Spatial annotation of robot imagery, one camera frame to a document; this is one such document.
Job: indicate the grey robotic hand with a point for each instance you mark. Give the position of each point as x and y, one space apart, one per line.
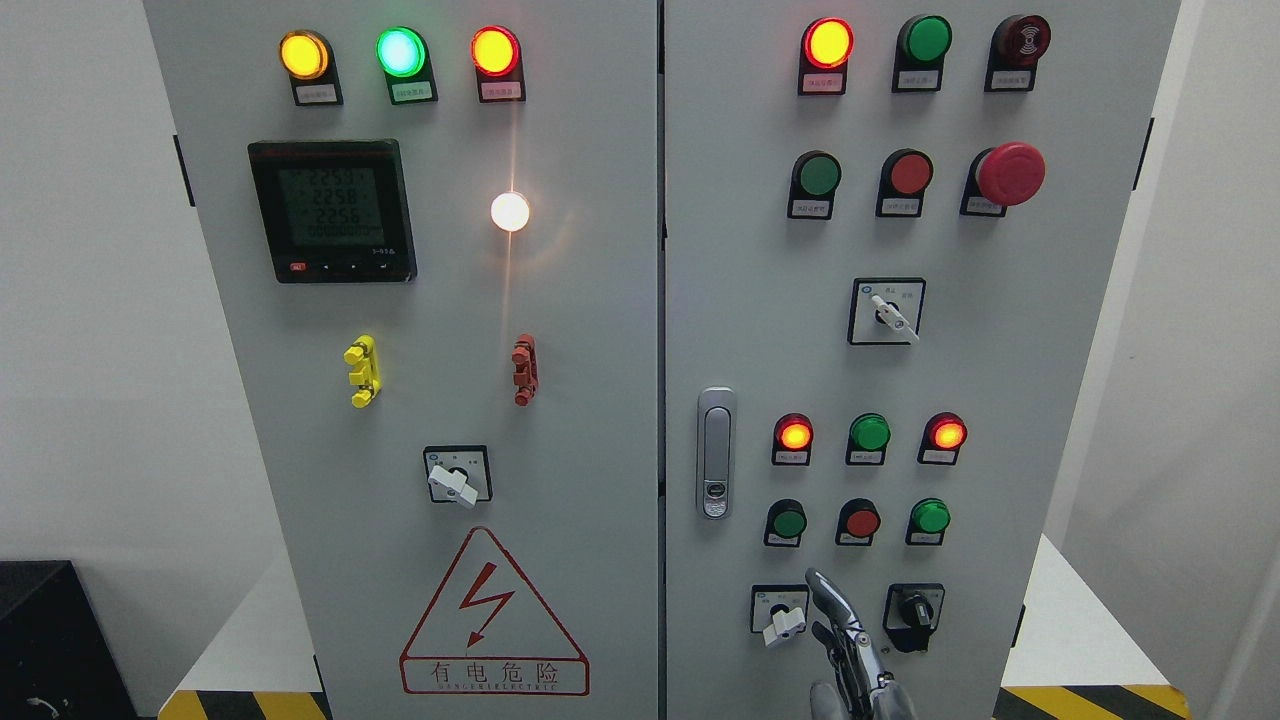
863 689

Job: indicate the silver door handle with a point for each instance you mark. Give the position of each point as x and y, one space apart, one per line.
714 472

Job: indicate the right cabinet door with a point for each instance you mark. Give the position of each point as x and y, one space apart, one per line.
760 303

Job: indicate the cabinet door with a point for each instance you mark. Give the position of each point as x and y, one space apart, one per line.
760 303
575 472

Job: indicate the left cabinet door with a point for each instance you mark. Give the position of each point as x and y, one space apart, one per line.
575 472

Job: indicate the green push button lower right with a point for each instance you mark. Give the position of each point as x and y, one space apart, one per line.
928 521

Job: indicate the green push button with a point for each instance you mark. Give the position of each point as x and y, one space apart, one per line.
785 524
928 521
814 180

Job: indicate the green push button lower left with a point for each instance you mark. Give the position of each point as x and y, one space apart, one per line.
785 524

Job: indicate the green light middle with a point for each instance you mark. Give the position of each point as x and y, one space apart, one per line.
867 440

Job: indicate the red lit light middle left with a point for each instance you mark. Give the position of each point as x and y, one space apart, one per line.
792 440

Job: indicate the red lit light middle right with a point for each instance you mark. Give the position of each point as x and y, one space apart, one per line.
943 436

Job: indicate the red electric danger sign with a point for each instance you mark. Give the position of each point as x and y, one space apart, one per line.
488 630

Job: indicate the red terminal clip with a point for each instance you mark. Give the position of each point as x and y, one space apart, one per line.
525 374

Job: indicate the green push button upper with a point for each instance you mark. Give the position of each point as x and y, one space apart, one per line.
814 180

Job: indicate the red push button upper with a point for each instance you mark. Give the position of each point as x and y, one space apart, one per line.
905 175

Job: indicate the red emergency stop button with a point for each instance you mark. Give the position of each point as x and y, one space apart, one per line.
1004 176

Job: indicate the yellow terminal clip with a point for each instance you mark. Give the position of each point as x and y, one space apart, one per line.
364 373

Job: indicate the white lit indicator light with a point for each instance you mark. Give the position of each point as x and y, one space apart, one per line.
510 211

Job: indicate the red lit light top right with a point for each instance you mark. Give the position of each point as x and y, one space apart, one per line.
824 57

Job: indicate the green light top right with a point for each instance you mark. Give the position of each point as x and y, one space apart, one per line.
920 54

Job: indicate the dark red buzzer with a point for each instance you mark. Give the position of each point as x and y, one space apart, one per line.
1016 47

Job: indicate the black digital power meter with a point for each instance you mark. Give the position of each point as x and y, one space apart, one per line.
334 211

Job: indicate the red lit indicator light left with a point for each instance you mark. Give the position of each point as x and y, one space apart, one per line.
499 65

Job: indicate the green lit indicator light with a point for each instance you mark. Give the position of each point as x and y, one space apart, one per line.
405 60

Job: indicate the black box lower left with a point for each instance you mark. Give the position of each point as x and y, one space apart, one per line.
55 663

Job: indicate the yellow indicator light top left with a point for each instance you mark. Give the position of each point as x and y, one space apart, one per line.
309 61

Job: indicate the black knob selector switch bottom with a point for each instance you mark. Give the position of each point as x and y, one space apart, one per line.
912 615

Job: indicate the white knob selector switch bottom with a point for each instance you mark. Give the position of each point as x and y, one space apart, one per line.
778 612

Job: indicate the upper right selector switch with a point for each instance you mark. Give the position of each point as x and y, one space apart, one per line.
886 310

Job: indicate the left door selector switch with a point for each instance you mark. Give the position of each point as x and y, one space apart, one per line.
458 474

